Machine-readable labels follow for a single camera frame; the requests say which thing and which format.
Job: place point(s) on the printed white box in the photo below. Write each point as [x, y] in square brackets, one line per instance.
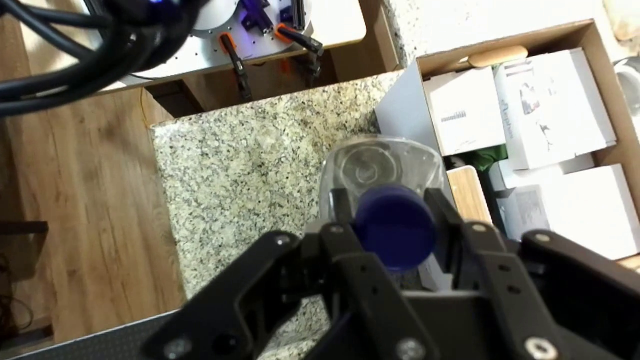
[553, 107]

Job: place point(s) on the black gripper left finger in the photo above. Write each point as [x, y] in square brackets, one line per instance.
[280, 286]

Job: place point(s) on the large plain white box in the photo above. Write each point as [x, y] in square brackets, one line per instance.
[586, 206]

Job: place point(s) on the white robot mounting table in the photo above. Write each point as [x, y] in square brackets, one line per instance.
[332, 21]

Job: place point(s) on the red blue label water bottle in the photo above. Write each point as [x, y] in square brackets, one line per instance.
[396, 227]

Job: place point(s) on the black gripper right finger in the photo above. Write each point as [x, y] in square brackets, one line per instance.
[506, 281]

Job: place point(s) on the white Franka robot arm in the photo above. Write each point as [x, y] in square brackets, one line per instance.
[217, 13]

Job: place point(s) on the green object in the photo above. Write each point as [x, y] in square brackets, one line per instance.
[490, 158]

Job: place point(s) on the black orange clamp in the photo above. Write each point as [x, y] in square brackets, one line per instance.
[236, 62]
[302, 43]

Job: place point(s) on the dark blue bracket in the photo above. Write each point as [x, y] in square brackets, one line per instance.
[257, 13]

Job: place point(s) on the small white box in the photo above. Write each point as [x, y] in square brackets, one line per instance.
[462, 110]

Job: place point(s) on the wooden paddle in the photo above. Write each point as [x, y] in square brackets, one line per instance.
[497, 57]

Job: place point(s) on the wooden block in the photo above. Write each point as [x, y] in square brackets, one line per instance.
[467, 192]

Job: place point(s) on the white cardboard box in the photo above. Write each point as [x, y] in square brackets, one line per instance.
[403, 107]

